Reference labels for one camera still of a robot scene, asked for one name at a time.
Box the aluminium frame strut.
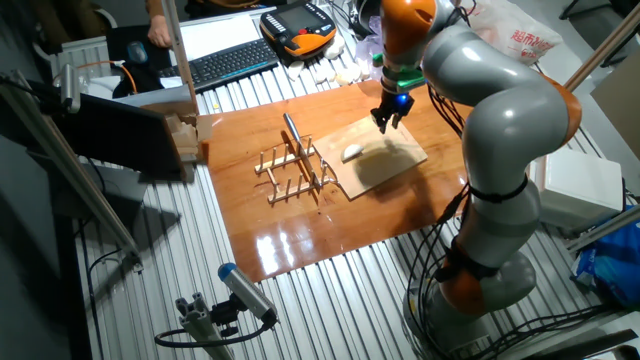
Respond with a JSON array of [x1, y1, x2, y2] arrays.
[[564, 2, 640, 94], [567, 204, 640, 254], [0, 69, 144, 274]]

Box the dark computer mouse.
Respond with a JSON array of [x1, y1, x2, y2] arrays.
[[125, 40, 149, 65]]

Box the orange black teach pendant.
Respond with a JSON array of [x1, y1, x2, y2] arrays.
[[258, 0, 339, 61]]

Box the white red-print plastic bag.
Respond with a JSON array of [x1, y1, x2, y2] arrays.
[[459, 0, 564, 66]]

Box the silver camera with blue end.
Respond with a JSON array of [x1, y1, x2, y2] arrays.
[[217, 262, 280, 326]]

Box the aluminium profile camera mount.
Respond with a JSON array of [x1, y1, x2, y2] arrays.
[[174, 293, 234, 360]]

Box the silver depth camera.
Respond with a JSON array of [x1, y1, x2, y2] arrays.
[[58, 63, 82, 115]]

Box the brown cardboard pieces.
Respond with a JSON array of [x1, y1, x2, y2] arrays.
[[142, 99, 214, 181]]

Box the thin orange cable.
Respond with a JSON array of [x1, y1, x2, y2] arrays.
[[52, 59, 139, 96]]

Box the tan upright frame post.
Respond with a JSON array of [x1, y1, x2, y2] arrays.
[[159, 0, 200, 104]]

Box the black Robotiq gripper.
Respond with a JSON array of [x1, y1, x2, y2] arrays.
[[370, 89, 416, 135]]

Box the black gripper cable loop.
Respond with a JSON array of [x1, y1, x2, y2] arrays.
[[427, 82, 471, 139]]

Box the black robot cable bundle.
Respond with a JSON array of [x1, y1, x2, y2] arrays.
[[403, 184, 616, 360]]

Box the black camera clamp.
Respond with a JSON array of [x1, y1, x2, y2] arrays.
[[209, 294, 241, 337]]

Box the wooden peg dish rack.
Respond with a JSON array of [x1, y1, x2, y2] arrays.
[[253, 133, 337, 206]]

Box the black computer keyboard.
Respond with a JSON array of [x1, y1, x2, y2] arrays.
[[158, 37, 280, 94]]

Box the black mouse pad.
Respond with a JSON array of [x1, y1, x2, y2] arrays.
[[105, 24, 174, 99]]

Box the brown cardboard panel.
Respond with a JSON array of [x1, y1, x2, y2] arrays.
[[589, 49, 640, 161]]

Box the large white radish chunk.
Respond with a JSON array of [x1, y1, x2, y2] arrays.
[[322, 34, 346, 60]]

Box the black flat monitor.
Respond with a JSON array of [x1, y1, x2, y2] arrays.
[[27, 79, 186, 181]]

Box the person's bare hand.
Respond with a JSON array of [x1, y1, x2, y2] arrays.
[[146, 13, 174, 49]]

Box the blue plastic bag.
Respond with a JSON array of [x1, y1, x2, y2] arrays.
[[569, 209, 640, 309]]

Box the black round object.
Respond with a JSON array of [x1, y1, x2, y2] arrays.
[[349, 0, 384, 40]]

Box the light wooden cutting board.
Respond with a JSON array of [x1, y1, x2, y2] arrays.
[[312, 115, 429, 201]]

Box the large varnished wooden board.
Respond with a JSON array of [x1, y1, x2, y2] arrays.
[[199, 79, 474, 284]]

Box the white plastic box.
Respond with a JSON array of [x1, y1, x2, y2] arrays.
[[528, 147, 625, 231]]

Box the steel cleaver knife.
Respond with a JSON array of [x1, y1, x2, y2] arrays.
[[282, 112, 334, 191]]

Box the black camera cable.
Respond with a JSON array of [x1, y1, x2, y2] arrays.
[[153, 319, 275, 349]]

